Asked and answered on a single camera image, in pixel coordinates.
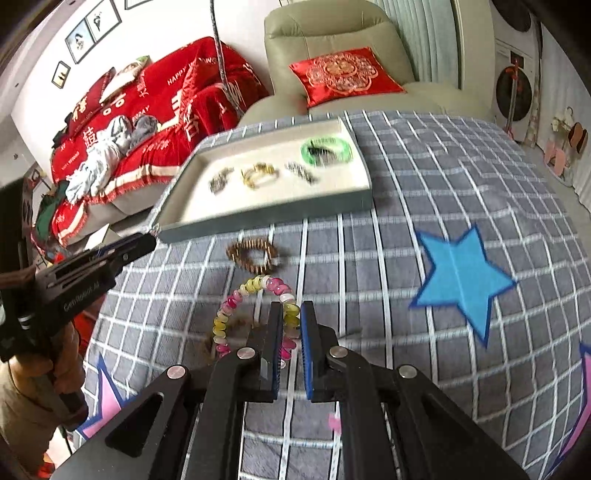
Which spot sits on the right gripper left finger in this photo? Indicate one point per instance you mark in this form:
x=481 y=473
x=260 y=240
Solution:
x=186 y=424

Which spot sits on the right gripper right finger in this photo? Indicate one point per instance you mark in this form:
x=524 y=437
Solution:
x=395 y=423

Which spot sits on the pink yellow spiral tie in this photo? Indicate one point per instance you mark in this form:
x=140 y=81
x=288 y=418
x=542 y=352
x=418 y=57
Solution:
x=244 y=306

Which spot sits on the beige bow crystal clip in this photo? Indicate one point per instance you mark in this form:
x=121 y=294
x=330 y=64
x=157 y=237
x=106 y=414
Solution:
x=220 y=180

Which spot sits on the silver star hair clip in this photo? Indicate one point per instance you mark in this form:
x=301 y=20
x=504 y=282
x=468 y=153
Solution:
x=301 y=172

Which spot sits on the green translucent bangle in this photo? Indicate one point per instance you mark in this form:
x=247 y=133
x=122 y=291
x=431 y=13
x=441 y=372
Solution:
x=336 y=144

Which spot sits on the black comb clip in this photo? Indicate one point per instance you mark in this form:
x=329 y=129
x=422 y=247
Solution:
x=321 y=153

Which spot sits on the teal jewelry tray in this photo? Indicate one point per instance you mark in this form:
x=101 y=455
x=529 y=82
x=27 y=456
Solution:
x=260 y=191

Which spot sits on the operator hand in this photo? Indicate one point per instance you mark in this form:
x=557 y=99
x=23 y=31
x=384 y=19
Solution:
x=30 y=383

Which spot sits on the grey grid tablecloth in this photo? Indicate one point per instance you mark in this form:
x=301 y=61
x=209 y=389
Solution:
x=528 y=386

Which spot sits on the red blanket sofa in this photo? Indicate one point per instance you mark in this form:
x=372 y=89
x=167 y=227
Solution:
x=193 y=92

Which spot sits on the grey white clothes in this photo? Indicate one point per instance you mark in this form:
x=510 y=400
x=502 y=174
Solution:
x=112 y=144

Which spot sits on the red embroidered cushion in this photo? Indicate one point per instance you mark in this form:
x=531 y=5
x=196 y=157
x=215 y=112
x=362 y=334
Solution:
x=344 y=74

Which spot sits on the green recliner armchair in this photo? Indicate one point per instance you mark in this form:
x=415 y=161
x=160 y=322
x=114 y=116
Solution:
x=314 y=28

